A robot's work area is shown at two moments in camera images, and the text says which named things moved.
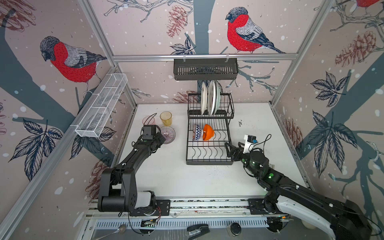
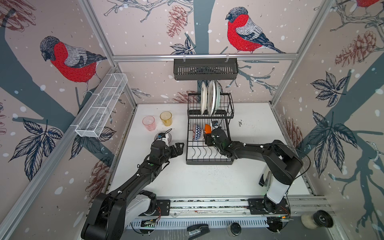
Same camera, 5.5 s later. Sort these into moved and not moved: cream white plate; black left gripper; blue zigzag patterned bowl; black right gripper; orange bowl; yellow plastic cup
Moved: black left gripper; black right gripper
Not moved: orange bowl; yellow plastic cup; blue zigzag patterned bowl; cream white plate
